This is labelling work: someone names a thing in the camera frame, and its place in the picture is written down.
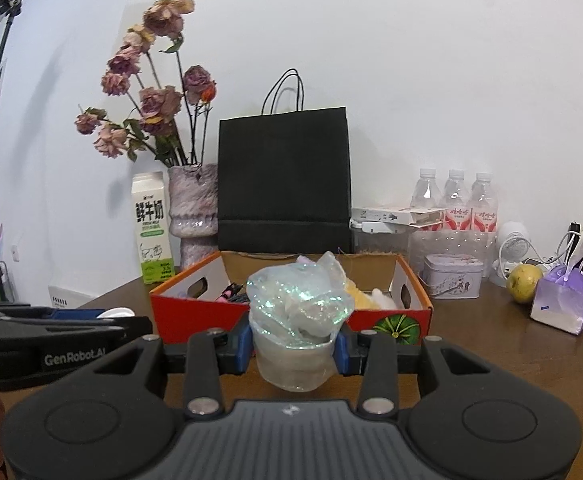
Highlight clear plastic storage container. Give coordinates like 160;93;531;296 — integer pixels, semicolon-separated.
350;219;412;257

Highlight purple glass vase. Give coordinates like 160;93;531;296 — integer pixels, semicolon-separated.
167;162;220;271

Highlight iridescent plastic cup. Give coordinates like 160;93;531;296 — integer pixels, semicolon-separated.
247;251;356;392

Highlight red cardboard box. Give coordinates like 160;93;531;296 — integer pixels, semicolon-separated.
150;250;433;346

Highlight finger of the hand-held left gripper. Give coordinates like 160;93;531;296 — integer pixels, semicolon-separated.
0;301;99;323
21;315;153;347

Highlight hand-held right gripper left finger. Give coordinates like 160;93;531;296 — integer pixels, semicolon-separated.
91;327;253;420

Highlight black paper bag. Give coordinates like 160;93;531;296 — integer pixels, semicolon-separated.
218;69;355;255

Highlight silver tin box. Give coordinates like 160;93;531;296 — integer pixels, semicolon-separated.
423;254;485;300

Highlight grey braided cable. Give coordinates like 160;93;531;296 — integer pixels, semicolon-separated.
216;282;252;306

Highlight small white fan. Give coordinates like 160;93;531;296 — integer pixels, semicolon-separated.
490;221;529;288

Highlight yellow pear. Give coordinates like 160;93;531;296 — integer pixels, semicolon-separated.
506;263;543;305

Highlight yellow plush toy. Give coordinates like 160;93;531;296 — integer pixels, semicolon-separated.
344;280;397;311

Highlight white green milk carton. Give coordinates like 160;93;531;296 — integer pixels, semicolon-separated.
130;171;176;285

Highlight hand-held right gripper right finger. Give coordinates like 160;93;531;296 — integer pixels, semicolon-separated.
335;327;492;417

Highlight dried pink rose bouquet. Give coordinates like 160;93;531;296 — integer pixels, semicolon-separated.
75;0;218;168

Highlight white flat carton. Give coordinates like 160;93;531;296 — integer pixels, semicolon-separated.
350;206;447;227

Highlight white wall outlet panel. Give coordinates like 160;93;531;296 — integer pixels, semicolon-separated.
48;285;97;309

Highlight purple tissue pack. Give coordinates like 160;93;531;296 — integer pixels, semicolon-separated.
530;265;583;336

